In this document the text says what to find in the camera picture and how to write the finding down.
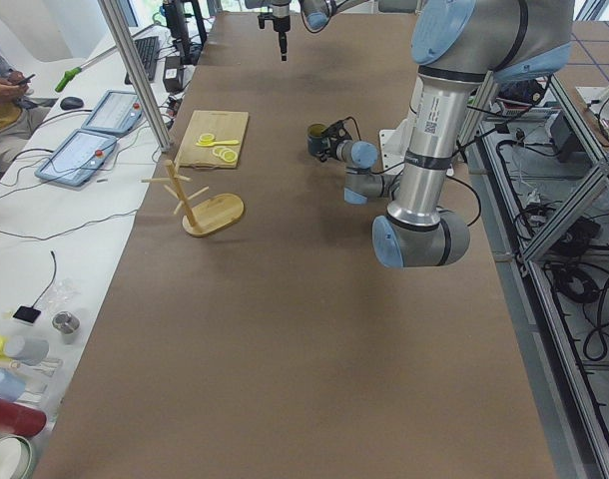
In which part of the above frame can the blue grey mug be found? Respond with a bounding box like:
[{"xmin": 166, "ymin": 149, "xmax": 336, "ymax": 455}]
[{"xmin": 306, "ymin": 123, "xmax": 328, "ymax": 159}]

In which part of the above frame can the grey cup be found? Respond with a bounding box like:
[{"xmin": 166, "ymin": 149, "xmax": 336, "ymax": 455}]
[{"xmin": 3, "ymin": 335, "xmax": 49, "ymax": 365}]

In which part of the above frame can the yellow plastic knife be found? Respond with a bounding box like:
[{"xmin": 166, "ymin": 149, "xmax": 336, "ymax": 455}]
[{"xmin": 195, "ymin": 140, "xmax": 240, "ymax": 148}]

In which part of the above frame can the teach pendant far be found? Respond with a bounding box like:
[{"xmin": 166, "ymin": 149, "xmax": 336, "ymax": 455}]
[{"xmin": 81, "ymin": 90, "xmax": 143, "ymax": 137}]

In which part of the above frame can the lemon slice front pair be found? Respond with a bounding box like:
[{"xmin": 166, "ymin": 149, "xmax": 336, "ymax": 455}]
[{"xmin": 197, "ymin": 133, "xmax": 216, "ymax": 146}]

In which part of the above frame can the wooden cup storage rack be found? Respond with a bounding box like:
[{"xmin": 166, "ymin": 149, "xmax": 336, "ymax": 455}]
[{"xmin": 142, "ymin": 160, "xmax": 245, "ymax": 238}]

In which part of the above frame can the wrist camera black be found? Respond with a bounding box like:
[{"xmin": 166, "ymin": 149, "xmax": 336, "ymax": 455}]
[
  {"xmin": 324, "ymin": 120, "xmax": 352, "ymax": 143},
  {"xmin": 258, "ymin": 12, "xmax": 274, "ymax": 29}
]

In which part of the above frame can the green handled stick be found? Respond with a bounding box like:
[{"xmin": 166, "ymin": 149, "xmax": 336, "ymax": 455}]
[{"xmin": 55, "ymin": 46, "xmax": 117, "ymax": 93}]

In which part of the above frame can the teach pendant near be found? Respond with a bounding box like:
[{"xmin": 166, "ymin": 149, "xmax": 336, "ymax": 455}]
[{"xmin": 35, "ymin": 129, "xmax": 118, "ymax": 188}]

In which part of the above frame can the aluminium frame post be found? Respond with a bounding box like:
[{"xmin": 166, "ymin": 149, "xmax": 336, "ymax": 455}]
[{"xmin": 98, "ymin": 0, "xmax": 171, "ymax": 153}]

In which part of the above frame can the small black square pad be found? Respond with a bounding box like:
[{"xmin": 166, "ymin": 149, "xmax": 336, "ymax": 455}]
[{"xmin": 12, "ymin": 305, "xmax": 42, "ymax": 324}]

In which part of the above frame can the small metal cylinder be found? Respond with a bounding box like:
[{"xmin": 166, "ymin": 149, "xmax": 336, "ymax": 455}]
[{"xmin": 52, "ymin": 311, "xmax": 80, "ymax": 344}]

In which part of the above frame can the seated person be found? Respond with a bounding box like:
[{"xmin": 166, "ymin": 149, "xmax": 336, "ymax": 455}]
[{"xmin": 0, "ymin": 50, "xmax": 50, "ymax": 172}]

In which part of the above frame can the lemon slice top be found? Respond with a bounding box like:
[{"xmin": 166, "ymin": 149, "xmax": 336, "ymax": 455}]
[{"xmin": 220, "ymin": 150, "xmax": 238, "ymax": 164}]

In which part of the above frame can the black keyboard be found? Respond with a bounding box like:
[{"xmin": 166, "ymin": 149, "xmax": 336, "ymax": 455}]
[{"xmin": 134, "ymin": 36, "xmax": 160, "ymax": 82}]

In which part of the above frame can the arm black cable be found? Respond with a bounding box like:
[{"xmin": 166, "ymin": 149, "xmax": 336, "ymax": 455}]
[{"xmin": 341, "ymin": 116, "xmax": 483, "ymax": 229}]

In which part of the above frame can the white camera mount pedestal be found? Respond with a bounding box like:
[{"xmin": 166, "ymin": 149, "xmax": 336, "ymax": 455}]
[{"xmin": 378, "ymin": 107, "xmax": 456, "ymax": 178}]

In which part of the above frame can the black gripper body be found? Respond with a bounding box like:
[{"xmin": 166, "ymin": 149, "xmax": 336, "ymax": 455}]
[
  {"xmin": 317, "ymin": 143, "xmax": 339, "ymax": 163},
  {"xmin": 273, "ymin": 15, "xmax": 291, "ymax": 41}
]

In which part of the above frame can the black computer mouse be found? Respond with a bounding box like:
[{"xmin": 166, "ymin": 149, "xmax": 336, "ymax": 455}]
[{"xmin": 59, "ymin": 96, "xmax": 84, "ymax": 111}]

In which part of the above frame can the green white bowl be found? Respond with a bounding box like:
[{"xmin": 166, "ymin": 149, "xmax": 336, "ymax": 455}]
[{"xmin": 0, "ymin": 436, "xmax": 36, "ymax": 479}]

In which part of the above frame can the light blue cup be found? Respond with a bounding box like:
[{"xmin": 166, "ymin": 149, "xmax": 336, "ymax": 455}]
[{"xmin": 0, "ymin": 368, "xmax": 26, "ymax": 402}]

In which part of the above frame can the red bottle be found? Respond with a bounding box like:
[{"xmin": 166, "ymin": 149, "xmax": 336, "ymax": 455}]
[{"xmin": 0, "ymin": 398, "xmax": 47, "ymax": 438}]

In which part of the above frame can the bamboo cutting board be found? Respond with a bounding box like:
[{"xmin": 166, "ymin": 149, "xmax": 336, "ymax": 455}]
[{"xmin": 175, "ymin": 110, "xmax": 250, "ymax": 169}]

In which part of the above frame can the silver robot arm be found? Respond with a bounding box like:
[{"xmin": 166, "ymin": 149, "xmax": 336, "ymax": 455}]
[
  {"xmin": 372, "ymin": 1, "xmax": 574, "ymax": 268},
  {"xmin": 258, "ymin": 0, "xmax": 424, "ymax": 62}
]

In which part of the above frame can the teach pendant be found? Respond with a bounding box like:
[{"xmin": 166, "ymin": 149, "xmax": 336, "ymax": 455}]
[
  {"xmin": 81, "ymin": 90, "xmax": 143, "ymax": 137},
  {"xmin": 35, "ymin": 129, "xmax": 118, "ymax": 188}
]

